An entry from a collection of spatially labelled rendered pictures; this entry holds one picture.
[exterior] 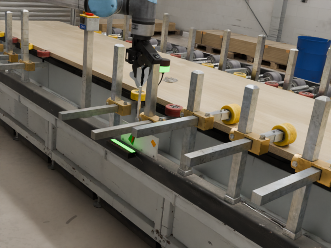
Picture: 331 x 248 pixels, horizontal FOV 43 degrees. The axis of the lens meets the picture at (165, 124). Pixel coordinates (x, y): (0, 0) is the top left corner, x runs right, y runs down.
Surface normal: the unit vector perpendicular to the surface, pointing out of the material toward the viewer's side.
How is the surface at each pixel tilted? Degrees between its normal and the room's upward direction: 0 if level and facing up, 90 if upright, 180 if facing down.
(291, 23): 90
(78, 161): 90
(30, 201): 0
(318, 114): 90
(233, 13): 90
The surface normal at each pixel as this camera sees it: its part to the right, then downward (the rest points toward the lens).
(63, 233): 0.10, -0.94
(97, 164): -0.75, 0.15
